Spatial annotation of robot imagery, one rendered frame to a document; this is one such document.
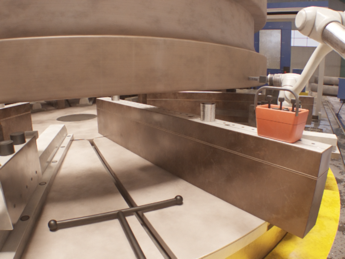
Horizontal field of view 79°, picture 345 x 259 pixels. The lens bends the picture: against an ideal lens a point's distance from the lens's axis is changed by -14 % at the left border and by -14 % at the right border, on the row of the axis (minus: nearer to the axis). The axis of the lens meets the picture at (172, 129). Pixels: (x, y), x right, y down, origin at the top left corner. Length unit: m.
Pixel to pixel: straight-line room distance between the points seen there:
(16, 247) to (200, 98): 2.64
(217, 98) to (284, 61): 3.42
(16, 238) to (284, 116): 1.13
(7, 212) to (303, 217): 1.07
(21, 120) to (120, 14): 1.69
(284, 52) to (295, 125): 5.35
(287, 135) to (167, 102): 2.34
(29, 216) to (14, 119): 1.52
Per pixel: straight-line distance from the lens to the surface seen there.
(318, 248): 1.60
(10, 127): 2.52
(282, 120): 0.98
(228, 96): 3.12
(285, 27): 6.35
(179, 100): 3.13
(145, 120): 1.70
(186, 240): 1.00
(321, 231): 1.76
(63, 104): 4.77
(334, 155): 2.17
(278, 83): 1.70
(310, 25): 1.16
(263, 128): 1.03
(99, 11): 1.28
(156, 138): 1.62
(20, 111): 2.63
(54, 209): 1.28
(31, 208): 1.24
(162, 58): 1.20
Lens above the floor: 0.95
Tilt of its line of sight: 14 degrees down
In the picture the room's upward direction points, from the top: straight up
